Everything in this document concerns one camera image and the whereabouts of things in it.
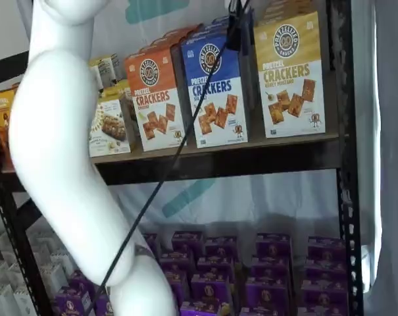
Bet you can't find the wooden metal shelf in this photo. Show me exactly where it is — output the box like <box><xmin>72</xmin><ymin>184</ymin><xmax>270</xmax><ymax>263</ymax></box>
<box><xmin>0</xmin><ymin>140</ymin><xmax>343</xmax><ymax>195</ymax></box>

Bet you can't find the blue pretzel crackers box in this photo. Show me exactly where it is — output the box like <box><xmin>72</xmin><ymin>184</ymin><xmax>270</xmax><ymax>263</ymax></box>
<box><xmin>211</xmin><ymin>14</ymin><xmax>231</xmax><ymax>27</ymax></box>
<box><xmin>180</xmin><ymin>29</ymin><xmax>253</xmax><ymax>149</ymax></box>
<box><xmin>188</xmin><ymin>22</ymin><xmax>229</xmax><ymax>39</ymax></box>

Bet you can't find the black metal shelf rack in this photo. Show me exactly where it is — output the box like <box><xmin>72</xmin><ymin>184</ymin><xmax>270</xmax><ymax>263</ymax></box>
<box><xmin>17</xmin><ymin>0</ymin><xmax>343</xmax><ymax>241</ymax></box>

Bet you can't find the orange pretzel crackers box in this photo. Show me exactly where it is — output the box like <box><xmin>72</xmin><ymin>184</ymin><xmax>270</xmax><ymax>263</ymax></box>
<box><xmin>124</xmin><ymin>44</ymin><xmax>187</xmax><ymax>153</ymax></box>
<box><xmin>152</xmin><ymin>30</ymin><xmax>199</xmax><ymax>42</ymax></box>
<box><xmin>162</xmin><ymin>22</ymin><xmax>206</xmax><ymax>36</ymax></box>
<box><xmin>142</xmin><ymin>36</ymin><xmax>188</xmax><ymax>50</ymax></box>

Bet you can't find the purple Annie's snack box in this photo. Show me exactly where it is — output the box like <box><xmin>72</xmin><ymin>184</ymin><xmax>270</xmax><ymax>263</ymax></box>
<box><xmin>165</xmin><ymin>278</ymin><xmax>190</xmax><ymax>307</ymax></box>
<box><xmin>171</xmin><ymin>230</ymin><xmax>205</xmax><ymax>256</ymax></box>
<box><xmin>256</xmin><ymin>232</ymin><xmax>292</xmax><ymax>259</ymax></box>
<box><xmin>190</xmin><ymin>274</ymin><xmax>233</xmax><ymax>303</ymax></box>
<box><xmin>307</xmin><ymin>235</ymin><xmax>347</xmax><ymax>263</ymax></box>
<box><xmin>251</xmin><ymin>255</ymin><xmax>291</xmax><ymax>282</ymax></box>
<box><xmin>303</xmin><ymin>258</ymin><xmax>347</xmax><ymax>286</ymax></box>
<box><xmin>245</xmin><ymin>278</ymin><xmax>291</xmax><ymax>312</ymax></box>
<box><xmin>299</xmin><ymin>279</ymin><xmax>348</xmax><ymax>310</ymax></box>
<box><xmin>159</xmin><ymin>252</ymin><xmax>195</xmax><ymax>280</ymax></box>
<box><xmin>69</xmin><ymin>271</ymin><xmax>97</xmax><ymax>294</ymax></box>
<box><xmin>180</xmin><ymin>300</ymin><xmax>232</xmax><ymax>316</ymax></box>
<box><xmin>197</xmin><ymin>255</ymin><xmax>236</xmax><ymax>279</ymax></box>
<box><xmin>55</xmin><ymin>287</ymin><xmax>95</xmax><ymax>316</ymax></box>
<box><xmin>204</xmin><ymin>235</ymin><xmax>239</xmax><ymax>261</ymax></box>
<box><xmin>95</xmin><ymin>294</ymin><xmax>114</xmax><ymax>316</ymax></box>

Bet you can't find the Simple Mills almond bar box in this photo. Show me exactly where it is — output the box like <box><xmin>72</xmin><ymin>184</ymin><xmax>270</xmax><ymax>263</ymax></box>
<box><xmin>87</xmin><ymin>97</ymin><xmax>137</xmax><ymax>158</ymax></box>
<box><xmin>103</xmin><ymin>78</ymin><xmax>131</xmax><ymax>90</ymax></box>
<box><xmin>98</xmin><ymin>86</ymin><xmax>136</xmax><ymax>101</ymax></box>

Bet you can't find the yellow pretzel crackers box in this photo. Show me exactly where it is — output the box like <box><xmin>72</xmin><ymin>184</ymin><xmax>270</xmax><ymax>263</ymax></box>
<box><xmin>253</xmin><ymin>11</ymin><xmax>327</xmax><ymax>140</ymax></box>
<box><xmin>261</xmin><ymin>0</ymin><xmax>331</xmax><ymax>72</ymax></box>

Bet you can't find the Simple Mills Sweet Thins box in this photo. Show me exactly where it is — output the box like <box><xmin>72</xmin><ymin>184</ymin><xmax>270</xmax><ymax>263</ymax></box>
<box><xmin>88</xmin><ymin>56</ymin><xmax>116</xmax><ymax>92</ymax></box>
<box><xmin>99</xmin><ymin>51</ymin><xmax>126</xmax><ymax>82</ymax></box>

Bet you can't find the wooden shelf board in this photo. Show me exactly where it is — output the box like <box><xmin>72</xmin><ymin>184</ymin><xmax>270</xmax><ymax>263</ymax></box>
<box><xmin>86</xmin><ymin>132</ymin><xmax>350</xmax><ymax>165</ymax></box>

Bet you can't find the black perforated metal upright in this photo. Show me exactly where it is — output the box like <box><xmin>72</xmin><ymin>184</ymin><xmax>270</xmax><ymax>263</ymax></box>
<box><xmin>326</xmin><ymin>0</ymin><xmax>366</xmax><ymax>316</ymax></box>
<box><xmin>0</xmin><ymin>111</ymin><xmax>57</xmax><ymax>316</ymax></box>

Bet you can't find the plain white curtain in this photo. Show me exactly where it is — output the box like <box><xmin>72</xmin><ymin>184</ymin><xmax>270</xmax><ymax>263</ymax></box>
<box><xmin>349</xmin><ymin>0</ymin><xmax>398</xmax><ymax>316</ymax></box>

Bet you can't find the thin black cable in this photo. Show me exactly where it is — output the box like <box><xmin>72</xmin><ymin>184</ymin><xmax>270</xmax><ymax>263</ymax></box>
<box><xmin>85</xmin><ymin>0</ymin><xmax>252</xmax><ymax>316</ymax></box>

